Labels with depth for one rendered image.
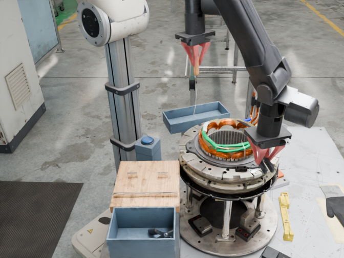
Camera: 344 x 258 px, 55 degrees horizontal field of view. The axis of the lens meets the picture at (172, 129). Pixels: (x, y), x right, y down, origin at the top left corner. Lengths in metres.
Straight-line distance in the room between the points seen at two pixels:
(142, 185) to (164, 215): 0.12
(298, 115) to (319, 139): 1.00
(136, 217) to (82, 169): 1.92
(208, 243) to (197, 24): 0.70
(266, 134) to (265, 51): 0.22
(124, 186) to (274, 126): 0.45
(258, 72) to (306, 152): 0.98
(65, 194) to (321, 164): 1.78
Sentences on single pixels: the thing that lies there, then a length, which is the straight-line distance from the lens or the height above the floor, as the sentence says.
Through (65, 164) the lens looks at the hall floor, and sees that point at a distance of 2.93.
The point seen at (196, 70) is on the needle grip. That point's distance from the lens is 1.02.
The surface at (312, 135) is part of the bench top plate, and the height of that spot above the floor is 0.78.
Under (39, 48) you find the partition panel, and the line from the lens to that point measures 4.98.
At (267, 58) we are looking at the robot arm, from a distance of 0.72.
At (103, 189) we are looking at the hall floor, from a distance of 2.60.
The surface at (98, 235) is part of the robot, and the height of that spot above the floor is 0.26.
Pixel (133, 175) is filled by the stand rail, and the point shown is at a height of 1.07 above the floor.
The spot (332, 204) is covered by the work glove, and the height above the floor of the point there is 0.80.
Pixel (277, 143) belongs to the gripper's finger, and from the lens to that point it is 0.85.
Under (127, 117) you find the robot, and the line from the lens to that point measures 1.33.
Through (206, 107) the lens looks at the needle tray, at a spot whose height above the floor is 1.05.
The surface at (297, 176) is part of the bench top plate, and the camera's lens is 1.51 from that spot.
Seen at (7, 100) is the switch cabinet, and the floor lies 0.45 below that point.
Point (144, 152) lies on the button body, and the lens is 1.20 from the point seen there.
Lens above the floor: 1.72
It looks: 33 degrees down
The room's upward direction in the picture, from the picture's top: 2 degrees counter-clockwise
